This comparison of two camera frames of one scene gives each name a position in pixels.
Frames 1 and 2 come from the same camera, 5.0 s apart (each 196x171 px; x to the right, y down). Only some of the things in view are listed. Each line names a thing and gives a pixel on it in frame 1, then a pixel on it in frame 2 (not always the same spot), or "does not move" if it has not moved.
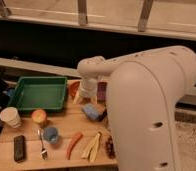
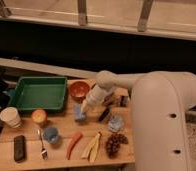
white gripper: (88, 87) -> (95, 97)
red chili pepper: (73, 140) does not move
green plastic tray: (39, 93) does not move
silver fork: (43, 154) does not move
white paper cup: (11, 116) does not move
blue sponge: (91, 111) -> (79, 113)
